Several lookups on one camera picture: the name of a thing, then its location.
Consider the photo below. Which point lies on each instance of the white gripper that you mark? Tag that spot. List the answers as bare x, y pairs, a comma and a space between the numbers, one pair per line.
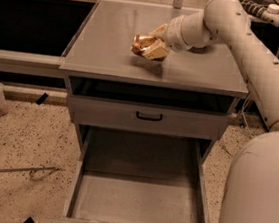
173, 32

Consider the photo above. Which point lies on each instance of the crushed orange can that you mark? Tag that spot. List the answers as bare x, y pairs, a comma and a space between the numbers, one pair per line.
141, 42

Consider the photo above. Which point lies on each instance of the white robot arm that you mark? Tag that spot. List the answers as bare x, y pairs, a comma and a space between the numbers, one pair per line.
251, 193

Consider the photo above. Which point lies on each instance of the grey drawer cabinet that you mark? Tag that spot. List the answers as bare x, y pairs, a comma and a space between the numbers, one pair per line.
101, 66

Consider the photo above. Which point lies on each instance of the closed grey top drawer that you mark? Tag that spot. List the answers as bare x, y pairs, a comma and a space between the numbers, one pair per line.
118, 115

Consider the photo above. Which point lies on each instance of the open grey middle drawer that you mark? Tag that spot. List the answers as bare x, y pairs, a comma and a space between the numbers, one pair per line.
125, 177

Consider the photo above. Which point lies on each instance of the white power strip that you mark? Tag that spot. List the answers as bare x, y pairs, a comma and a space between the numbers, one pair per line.
268, 13

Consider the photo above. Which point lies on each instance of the small black floor block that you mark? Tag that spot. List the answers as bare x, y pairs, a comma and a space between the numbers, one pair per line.
41, 99

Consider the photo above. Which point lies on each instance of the metal rod on floor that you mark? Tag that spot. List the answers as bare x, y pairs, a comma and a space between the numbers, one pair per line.
13, 170

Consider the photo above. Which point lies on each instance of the black drawer handle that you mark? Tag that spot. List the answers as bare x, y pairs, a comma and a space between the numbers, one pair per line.
149, 117

